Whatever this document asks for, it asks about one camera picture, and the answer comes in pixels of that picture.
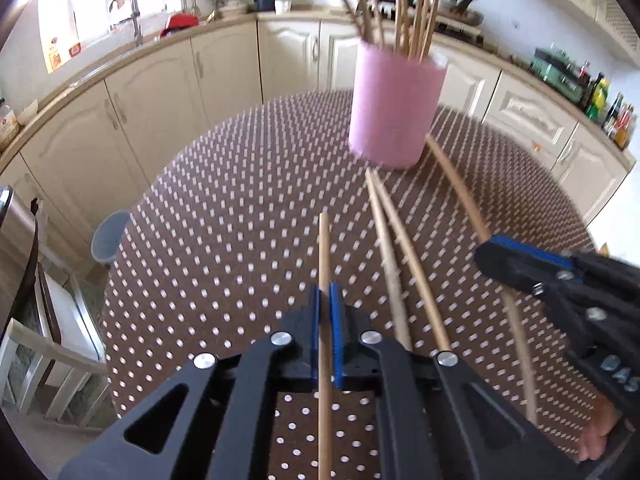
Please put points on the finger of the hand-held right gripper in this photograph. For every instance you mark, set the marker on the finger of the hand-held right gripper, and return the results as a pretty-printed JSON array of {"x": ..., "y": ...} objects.
[
  {"x": 540, "y": 251},
  {"x": 505, "y": 267}
]

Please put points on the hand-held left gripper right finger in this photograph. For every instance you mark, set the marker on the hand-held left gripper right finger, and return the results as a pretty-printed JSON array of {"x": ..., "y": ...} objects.
[{"x": 336, "y": 340}]

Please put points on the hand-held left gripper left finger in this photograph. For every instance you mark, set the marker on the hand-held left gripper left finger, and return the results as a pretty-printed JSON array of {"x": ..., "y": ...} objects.
[{"x": 316, "y": 340}]

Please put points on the light wooden chopstick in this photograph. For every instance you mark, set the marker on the light wooden chopstick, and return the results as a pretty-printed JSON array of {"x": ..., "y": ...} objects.
[
  {"x": 387, "y": 255},
  {"x": 324, "y": 250},
  {"x": 415, "y": 270},
  {"x": 457, "y": 185}
]

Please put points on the pink cup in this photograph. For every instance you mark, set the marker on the pink cup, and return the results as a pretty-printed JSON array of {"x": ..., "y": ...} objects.
[{"x": 395, "y": 110}]

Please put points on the bunch of chopsticks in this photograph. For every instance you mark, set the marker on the bunch of chopsticks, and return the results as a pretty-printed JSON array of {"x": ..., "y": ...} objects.
[{"x": 400, "y": 20}]

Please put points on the person's right hand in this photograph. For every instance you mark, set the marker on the person's right hand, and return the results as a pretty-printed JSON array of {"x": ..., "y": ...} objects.
[{"x": 600, "y": 435}]

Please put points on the colourful printed box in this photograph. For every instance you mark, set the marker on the colourful printed box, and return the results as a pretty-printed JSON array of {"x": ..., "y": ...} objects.
[{"x": 603, "y": 249}]

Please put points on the dark sauce bottle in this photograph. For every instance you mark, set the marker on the dark sauce bottle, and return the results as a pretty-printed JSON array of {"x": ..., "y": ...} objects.
[{"x": 612, "y": 115}]

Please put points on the round polka-dot table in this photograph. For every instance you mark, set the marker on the round polka-dot table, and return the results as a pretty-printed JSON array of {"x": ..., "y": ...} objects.
[{"x": 225, "y": 210}]

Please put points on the green plastic bottle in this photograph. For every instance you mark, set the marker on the green plastic bottle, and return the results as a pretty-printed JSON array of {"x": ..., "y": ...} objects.
[{"x": 597, "y": 100}]

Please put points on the green electric cooker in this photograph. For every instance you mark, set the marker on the green electric cooker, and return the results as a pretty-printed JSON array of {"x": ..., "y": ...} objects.
[{"x": 555, "y": 72}]

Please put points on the red label dark bottle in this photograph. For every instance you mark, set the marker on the red label dark bottle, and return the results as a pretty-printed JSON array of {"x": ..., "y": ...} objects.
[{"x": 584, "y": 75}]

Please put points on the grey trash bin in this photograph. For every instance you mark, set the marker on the grey trash bin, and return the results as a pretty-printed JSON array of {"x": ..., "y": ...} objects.
[{"x": 109, "y": 240}]

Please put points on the black gas stove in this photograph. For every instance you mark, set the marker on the black gas stove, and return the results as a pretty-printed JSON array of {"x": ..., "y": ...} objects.
[{"x": 452, "y": 29}]

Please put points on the steel wok with lid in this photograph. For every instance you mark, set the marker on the steel wok with lid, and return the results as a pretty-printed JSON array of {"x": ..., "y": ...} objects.
[{"x": 462, "y": 16}]

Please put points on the white metal rack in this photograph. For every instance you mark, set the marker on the white metal rack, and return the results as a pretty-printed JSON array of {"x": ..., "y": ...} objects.
[{"x": 55, "y": 352}]

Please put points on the dark brown rice cooker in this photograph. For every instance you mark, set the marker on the dark brown rice cooker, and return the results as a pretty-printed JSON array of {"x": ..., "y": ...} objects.
[{"x": 17, "y": 260}]

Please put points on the white mug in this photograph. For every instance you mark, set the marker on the white mug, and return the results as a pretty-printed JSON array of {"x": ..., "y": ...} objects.
[{"x": 282, "y": 6}]

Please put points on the stack of white bowls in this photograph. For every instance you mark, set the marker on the stack of white bowls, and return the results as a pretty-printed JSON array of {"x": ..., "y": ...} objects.
[{"x": 234, "y": 9}]

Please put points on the steel sink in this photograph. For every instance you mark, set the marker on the steel sink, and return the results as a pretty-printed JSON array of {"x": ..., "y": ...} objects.
[{"x": 115, "y": 62}]

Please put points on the red pot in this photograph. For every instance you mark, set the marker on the red pot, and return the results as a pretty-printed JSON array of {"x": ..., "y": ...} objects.
[{"x": 180, "y": 22}]

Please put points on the small white bowl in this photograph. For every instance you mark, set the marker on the small white bowl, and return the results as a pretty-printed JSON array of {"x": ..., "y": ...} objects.
[{"x": 27, "y": 114}]

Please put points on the metal faucet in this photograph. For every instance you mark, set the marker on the metal faucet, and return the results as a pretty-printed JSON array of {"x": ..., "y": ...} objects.
[{"x": 136, "y": 20}]

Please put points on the large plastic jar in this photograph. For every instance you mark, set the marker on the large plastic jar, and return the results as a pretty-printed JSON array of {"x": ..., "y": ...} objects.
[{"x": 7, "y": 127}]

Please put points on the small red jar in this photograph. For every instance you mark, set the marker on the small red jar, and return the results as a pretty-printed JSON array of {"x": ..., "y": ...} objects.
[{"x": 74, "y": 49}]

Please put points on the orange bottle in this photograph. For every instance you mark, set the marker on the orange bottle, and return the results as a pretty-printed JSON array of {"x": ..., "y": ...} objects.
[{"x": 56, "y": 55}]

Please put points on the window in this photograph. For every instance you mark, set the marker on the window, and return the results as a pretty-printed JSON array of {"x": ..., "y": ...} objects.
[{"x": 90, "y": 0}]

